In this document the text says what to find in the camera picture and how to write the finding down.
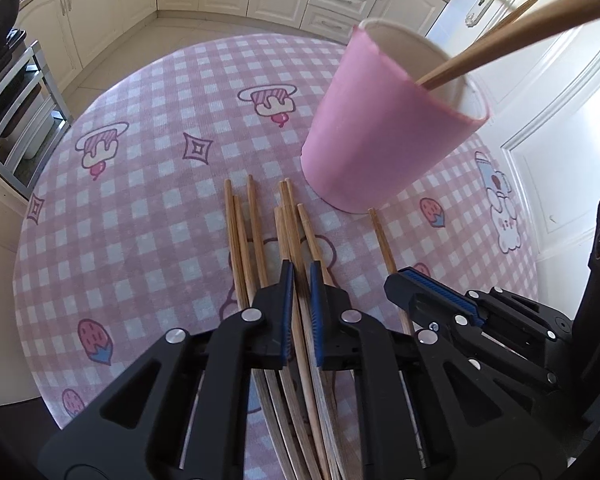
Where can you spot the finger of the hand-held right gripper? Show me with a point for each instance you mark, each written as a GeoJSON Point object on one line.
{"type": "Point", "coordinates": [530, 315]}
{"type": "Point", "coordinates": [430, 305]}

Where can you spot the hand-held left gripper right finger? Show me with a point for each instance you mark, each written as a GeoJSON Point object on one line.
{"type": "Point", "coordinates": [316, 312]}

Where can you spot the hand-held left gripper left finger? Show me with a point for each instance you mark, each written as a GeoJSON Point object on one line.
{"type": "Point", "coordinates": [285, 312]}

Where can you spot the single brown wooden chopstick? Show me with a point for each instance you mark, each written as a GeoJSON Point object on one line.
{"type": "Point", "coordinates": [530, 25]}
{"type": "Point", "coordinates": [302, 330]}
{"type": "Point", "coordinates": [522, 8]}

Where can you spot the bundle of wooden chopsticks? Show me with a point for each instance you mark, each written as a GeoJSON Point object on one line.
{"type": "Point", "coordinates": [282, 410]}

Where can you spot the pink cup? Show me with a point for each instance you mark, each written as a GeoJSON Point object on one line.
{"type": "Point", "coordinates": [370, 135]}

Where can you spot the pink checked tablecloth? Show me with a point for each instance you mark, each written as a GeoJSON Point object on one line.
{"type": "Point", "coordinates": [155, 210]}

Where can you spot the white door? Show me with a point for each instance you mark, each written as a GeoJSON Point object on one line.
{"type": "Point", "coordinates": [555, 110]}

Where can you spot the metal storage rack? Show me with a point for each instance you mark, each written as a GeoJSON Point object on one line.
{"type": "Point", "coordinates": [15, 110]}

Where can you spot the cream sink base cabinet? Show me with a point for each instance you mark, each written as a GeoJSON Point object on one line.
{"type": "Point", "coordinates": [90, 15]}

